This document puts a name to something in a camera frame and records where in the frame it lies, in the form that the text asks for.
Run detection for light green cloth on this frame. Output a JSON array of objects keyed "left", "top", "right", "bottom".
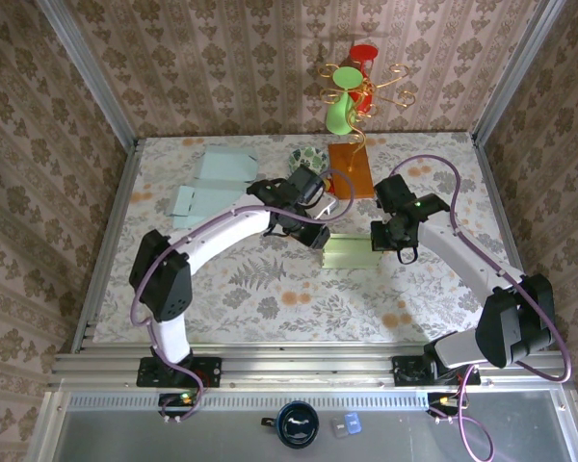
[{"left": 320, "top": 234, "right": 382, "bottom": 269}]

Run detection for light blue cloth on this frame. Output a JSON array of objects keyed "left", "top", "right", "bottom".
[{"left": 171, "top": 147, "right": 259, "bottom": 231}]

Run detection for leaf pattern bowl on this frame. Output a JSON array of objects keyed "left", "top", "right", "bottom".
[{"left": 288, "top": 146, "right": 329, "bottom": 175}]

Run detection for wooden base board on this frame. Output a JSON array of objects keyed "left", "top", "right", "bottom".
[{"left": 328, "top": 142, "right": 375, "bottom": 200}]

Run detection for green plastic goblet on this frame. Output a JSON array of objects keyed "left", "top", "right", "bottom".
[{"left": 325, "top": 66, "right": 366, "bottom": 135}]

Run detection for floral table mat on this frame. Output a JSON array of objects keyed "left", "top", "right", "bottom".
[{"left": 93, "top": 132, "right": 534, "bottom": 344}]

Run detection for red plastic goblet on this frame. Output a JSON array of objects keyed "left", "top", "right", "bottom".
[{"left": 349, "top": 44, "right": 381, "bottom": 115}]

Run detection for small black connector board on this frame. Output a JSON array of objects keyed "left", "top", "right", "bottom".
[
  {"left": 158, "top": 392, "right": 197, "bottom": 418},
  {"left": 427, "top": 392, "right": 463, "bottom": 418}
]

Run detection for dark blue mug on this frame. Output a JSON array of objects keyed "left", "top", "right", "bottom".
[{"left": 261, "top": 400, "right": 321, "bottom": 449}]

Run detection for black cable loop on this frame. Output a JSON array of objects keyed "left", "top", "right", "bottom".
[{"left": 395, "top": 244, "right": 421, "bottom": 266}]

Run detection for aluminium side rail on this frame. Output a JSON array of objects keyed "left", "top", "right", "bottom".
[
  {"left": 469, "top": 132, "right": 548, "bottom": 350},
  {"left": 71, "top": 139, "right": 144, "bottom": 355}
]

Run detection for gold wire stand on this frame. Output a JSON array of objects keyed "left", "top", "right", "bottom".
[{"left": 316, "top": 62, "right": 416, "bottom": 172}]

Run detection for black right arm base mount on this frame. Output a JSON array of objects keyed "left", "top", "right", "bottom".
[{"left": 392, "top": 354, "right": 482, "bottom": 388}]

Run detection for aluminium frame cross rails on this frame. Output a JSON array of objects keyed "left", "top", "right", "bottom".
[{"left": 47, "top": 344, "right": 577, "bottom": 391}]

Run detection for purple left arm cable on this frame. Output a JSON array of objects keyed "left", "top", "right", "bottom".
[{"left": 129, "top": 167, "right": 354, "bottom": 425}]

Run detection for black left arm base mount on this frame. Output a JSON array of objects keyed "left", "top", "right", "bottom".
[{"left": 135, "top": 356, "right": 223, "bottom": 388}]

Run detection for aluminium corner post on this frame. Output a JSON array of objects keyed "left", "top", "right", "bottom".
[
  {"left": 36, "top": 0, "right": 139, "bottom": 145},
  {"left": 471, "top": 0, "right": 567, "bottom": 145}
]

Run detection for slotted grey cable duct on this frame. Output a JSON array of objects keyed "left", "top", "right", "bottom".
[{"left": 66, "top": 390, "right": 430, "bottom": 410}]

